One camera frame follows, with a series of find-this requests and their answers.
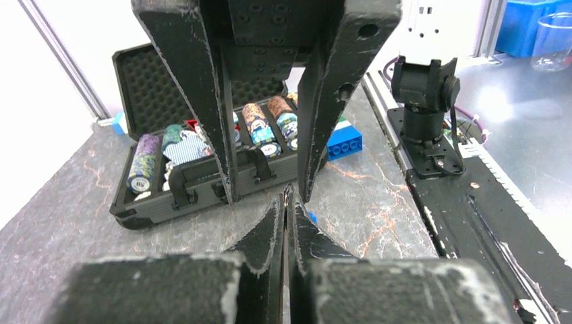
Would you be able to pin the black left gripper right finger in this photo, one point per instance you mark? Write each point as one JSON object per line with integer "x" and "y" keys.
{"x": 327, "y": 284}

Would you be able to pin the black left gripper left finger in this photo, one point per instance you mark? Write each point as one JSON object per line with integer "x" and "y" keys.
{"x": 240, "y": 285}

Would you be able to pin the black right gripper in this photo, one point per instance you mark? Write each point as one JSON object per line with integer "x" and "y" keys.
{"x": 204, "y": 44}

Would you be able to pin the blue key tag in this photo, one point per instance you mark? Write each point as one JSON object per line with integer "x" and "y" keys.
{"x": 313, "y": 217}

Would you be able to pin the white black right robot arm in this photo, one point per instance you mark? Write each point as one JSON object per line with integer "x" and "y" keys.
{"x": 424, "y": 77}

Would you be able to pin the blue green toy bricks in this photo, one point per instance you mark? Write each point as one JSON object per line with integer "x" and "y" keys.
{"x": 344, "y": 141}

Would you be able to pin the black poker chip case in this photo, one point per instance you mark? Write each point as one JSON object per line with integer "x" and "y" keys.
{"x": 170, "y": 170}

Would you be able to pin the blue plastic bin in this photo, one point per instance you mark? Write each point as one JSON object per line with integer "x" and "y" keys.
{"x": 519, "y": 26}

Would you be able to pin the clear plastic cup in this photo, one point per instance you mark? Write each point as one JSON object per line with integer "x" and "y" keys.
{"x": 552, "y": 47}

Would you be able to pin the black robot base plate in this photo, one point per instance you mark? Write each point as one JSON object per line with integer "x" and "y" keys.
{"x": 471, "y": 216}

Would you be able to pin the white toothed cable duct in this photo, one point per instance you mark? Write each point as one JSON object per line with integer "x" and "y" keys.
{"x": 555, "y": 228}

